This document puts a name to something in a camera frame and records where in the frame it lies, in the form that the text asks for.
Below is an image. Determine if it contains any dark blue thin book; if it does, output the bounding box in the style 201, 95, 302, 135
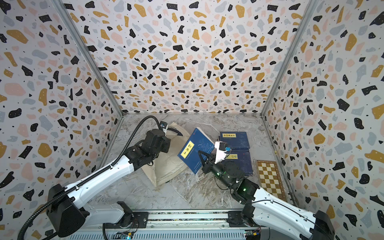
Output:
225, 150, 254, 177
178, 127, 215, 174
219, 132, 250, 150

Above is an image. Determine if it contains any beige canvas floral tote bag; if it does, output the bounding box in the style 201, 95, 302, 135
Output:
141, 122, 190, 187

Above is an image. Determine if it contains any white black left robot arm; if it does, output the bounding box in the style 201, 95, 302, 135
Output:
47, 129, 171, 238

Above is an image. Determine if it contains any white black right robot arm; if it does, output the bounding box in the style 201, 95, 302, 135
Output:
198, 151, 336, 240

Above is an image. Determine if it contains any wooden chessboard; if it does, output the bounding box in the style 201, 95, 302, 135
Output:
257, 161, 287, 202

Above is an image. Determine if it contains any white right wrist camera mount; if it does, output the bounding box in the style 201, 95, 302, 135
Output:
215, 141, 231, 164

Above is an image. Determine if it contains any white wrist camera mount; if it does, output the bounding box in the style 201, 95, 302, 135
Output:
215, 141, 231, 164
160, 121, 168, 134

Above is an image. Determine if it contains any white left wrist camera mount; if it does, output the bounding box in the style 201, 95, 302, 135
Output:
160, 121, 168, 134

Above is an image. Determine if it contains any black corrugated cable left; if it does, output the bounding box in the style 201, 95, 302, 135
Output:
16, 115, 163, 240

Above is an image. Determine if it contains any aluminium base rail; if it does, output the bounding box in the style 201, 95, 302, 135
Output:
68, 209, 272, 240

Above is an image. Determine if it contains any aluminium corner frame post left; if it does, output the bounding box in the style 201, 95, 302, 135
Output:
52, 1, 124, 118

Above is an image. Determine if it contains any aluminium corner frame post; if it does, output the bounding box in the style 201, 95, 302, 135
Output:
260, 0, 319, 118
52, 1, 124, 118

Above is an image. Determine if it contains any aluminium corner frame post right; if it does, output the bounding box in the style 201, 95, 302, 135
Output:
260, 0, 319, 118

